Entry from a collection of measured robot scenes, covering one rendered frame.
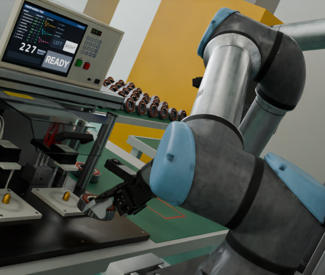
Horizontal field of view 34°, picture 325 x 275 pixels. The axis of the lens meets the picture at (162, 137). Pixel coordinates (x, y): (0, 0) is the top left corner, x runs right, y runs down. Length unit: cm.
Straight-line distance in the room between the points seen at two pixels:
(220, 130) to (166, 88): 450
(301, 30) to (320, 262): 61
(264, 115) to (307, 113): 546
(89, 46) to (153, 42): 384
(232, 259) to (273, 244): 7
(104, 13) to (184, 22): 87
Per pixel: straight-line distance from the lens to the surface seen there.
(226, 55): 101
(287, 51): 112
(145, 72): 546
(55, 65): 158
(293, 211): 77
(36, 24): 148
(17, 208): 150
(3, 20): 147
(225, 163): 76
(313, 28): 137
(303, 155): 661
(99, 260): 149
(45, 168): 174
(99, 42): 167
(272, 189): 77
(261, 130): 120
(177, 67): 527
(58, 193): 171
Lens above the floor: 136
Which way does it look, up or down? 10 degrees down
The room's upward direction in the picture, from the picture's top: 25 degrees clockwise
